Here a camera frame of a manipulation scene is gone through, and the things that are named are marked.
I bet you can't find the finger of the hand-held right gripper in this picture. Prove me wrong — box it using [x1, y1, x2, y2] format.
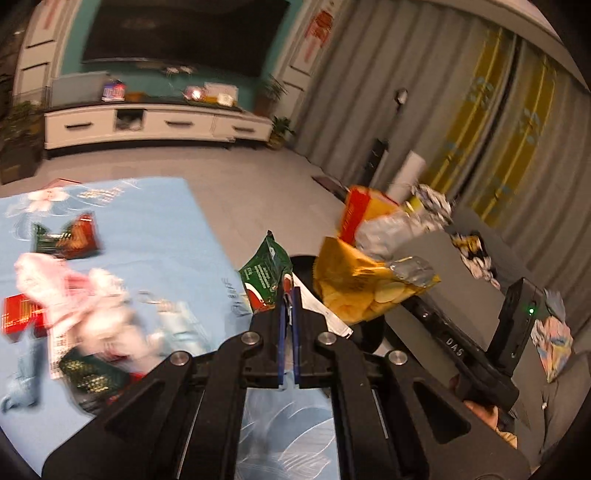
[399, 295, 446, 335]

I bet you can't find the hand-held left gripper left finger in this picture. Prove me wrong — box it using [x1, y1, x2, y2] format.
[41, 299, 285, 480]

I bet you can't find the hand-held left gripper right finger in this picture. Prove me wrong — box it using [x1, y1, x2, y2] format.
[293, 288, 532, 480]

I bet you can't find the black trash bin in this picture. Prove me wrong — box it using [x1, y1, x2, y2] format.
[288, 254, 391, 358]

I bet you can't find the yellow chip bag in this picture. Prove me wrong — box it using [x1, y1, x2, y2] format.
[313, 236, 441, 324]

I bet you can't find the pink white plastic bag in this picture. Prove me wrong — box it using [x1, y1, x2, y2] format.
[14, 254, 158, 370]

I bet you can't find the green red wafer wrapper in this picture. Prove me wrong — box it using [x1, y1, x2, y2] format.
[31, 212, 102, 259]

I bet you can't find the person's right hand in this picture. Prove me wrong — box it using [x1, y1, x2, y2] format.
[463, 400, 519, 449]

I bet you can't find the colourful printed cloth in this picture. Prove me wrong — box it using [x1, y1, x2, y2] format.
[531, 288, 575, 384]

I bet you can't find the grey sofa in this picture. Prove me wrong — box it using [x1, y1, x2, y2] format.
[383, 203, 578, 464]

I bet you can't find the white paper slip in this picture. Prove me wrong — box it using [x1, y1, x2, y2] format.
[302, 286, 354, 339]

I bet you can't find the black yellow printed cloth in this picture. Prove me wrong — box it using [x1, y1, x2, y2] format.
[450, 230, 502, 289]

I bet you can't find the silver crumpled wrapper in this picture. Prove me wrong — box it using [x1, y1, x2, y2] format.
[355, 213, 451, 265]

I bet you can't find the light blue plastic packet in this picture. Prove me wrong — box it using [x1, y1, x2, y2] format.
[154, 300, 211, 354]

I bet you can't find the black white crumpled wrapper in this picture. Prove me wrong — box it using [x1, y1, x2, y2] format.
[411, 184, 457, 227]

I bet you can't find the red yellow snack bag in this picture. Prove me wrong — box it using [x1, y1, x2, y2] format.
[339, 185, 403, 245]

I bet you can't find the blue floral tablecloth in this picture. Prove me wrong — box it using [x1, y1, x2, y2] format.
[0, 178, 335, 480]

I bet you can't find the green gold snack wrapper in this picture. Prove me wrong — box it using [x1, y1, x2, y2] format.
[58, 346, 136, 412]

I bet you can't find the yellow patterned sheer curtain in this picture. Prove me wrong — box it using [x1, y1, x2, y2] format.
[425, 23, 561, 227]

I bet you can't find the small potted plant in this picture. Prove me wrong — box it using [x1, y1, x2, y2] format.
[268, 116, 296, 151]

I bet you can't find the grey curtain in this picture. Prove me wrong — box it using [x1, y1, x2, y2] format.
[293, 0, 591, 296]

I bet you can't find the white television cabinet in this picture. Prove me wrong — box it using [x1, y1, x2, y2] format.
[44, 104, 273, 151]

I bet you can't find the tall potted plant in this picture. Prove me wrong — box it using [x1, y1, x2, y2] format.
[254, 76, 288, 118]

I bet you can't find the white flat box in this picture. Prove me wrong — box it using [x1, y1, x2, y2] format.
[203, 82, 238, 108]

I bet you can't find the translucent storage box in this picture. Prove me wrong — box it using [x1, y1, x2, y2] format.
[50, 71, 110, 112]

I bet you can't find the black television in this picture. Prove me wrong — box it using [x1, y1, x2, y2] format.
[81, 0, 293, 78]

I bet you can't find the dark plant stand with plants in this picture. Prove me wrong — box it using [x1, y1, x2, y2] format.
[0, 102, 46, 185]

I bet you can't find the red wall hanging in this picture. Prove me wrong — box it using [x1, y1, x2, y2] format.
[308, 9, 335, 44]

